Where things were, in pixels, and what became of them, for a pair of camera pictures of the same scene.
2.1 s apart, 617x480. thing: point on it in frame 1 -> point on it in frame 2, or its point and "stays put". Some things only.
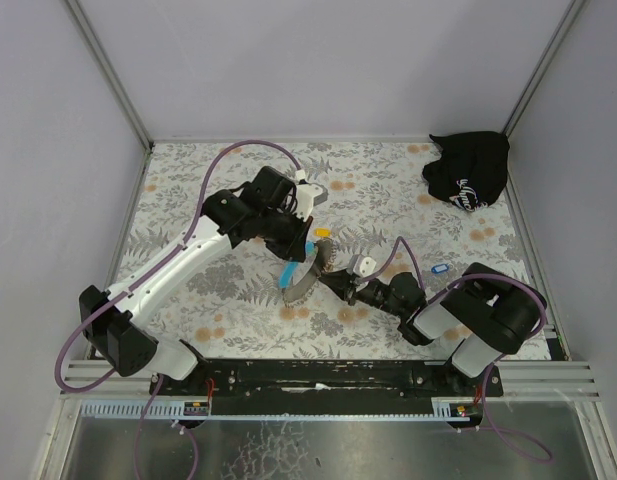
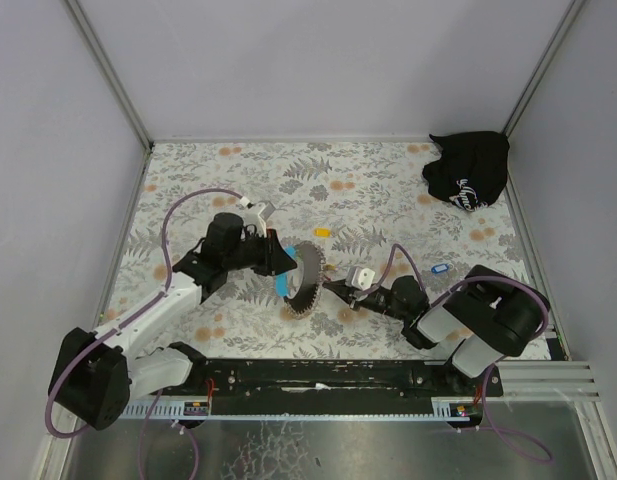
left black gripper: (292, 242) -> (271, 251)
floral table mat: (376, 206) stays put
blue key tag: (439, 268) stays put
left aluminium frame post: (110, 72) stays put
